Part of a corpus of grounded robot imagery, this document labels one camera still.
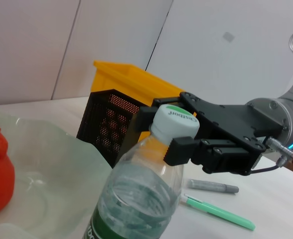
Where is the right gripper cable with plugs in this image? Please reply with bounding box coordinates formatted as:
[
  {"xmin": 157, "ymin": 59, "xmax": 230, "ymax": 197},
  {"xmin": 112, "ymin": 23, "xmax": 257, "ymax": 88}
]
[{"xmin": 251, "ymin": 138, "xmax": 293, "ymax": 173}]

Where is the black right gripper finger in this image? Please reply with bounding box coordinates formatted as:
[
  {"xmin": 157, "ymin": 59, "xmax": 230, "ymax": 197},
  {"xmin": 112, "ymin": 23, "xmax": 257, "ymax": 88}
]
[{"xmin": 136, "ymin": 96, "xmax": 187, "ymax": 132}]

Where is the clear green-label water bottle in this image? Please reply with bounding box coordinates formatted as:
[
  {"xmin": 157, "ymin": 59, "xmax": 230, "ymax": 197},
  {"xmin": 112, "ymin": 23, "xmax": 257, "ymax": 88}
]
[{"xmin": 83, "ymin": 104, "xmax": 201, "ymax": 239}]

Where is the black mesh pen holder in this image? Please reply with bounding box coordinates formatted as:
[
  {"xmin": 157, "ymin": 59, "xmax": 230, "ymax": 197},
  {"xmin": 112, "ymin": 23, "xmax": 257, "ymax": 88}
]
[{"xmin": 76, "ymin": 89, "xmax": 147, "ymax": 169}]

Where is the pale green glass fruit plate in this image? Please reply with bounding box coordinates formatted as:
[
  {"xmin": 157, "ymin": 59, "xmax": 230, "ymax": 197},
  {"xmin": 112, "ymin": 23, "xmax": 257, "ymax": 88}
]
[{"xmin": 0, "ymin": 109, "xmax": 114, "ymax": 239}]

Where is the yellow plastic bin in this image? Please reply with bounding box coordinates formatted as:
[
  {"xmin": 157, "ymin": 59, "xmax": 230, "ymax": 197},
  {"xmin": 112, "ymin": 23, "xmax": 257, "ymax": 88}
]
[{"xmin": 90, "ymin": 60, "xmax": 187, "ymax": 142}]

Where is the grey marker pen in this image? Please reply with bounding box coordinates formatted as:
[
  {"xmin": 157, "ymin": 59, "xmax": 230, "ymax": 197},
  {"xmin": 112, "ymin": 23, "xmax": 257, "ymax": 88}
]
[{"xmin": 186, "ymin": 178, "xmax": 239, "ymax": 194}]

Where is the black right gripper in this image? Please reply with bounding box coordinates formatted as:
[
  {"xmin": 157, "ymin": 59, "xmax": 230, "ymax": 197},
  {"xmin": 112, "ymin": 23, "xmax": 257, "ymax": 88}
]
[{"xmin": 162, "ymin": 91, "xmax": 289, "ymax": 176}]

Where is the mint green pen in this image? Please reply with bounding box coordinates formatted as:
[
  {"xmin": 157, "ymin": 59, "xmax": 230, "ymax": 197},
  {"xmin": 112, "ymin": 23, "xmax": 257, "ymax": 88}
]
[{"xmin": 181, "ymin": 194, "xmax": 256, "ymax": 231}]

